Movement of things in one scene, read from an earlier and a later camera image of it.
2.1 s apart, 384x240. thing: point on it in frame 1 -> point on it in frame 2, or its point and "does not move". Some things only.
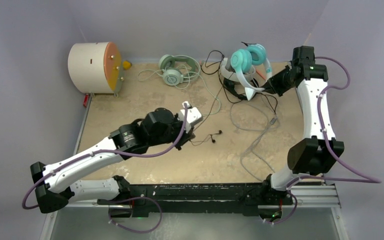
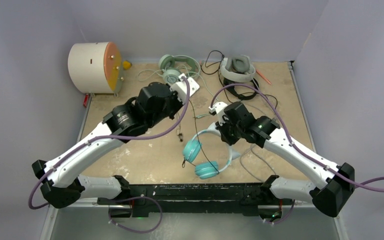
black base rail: [138, 200] does not move
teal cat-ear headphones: [241, 60] -> [192, 148]
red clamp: [85, 100] does not move
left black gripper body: [177, 130] -> [173, 104]
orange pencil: [261, 74] does not move
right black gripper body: [282, 82] -> [231, 133]
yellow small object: [126, 64] does not move
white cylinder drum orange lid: [96, 67] does not move
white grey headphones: [232, 75] does not move
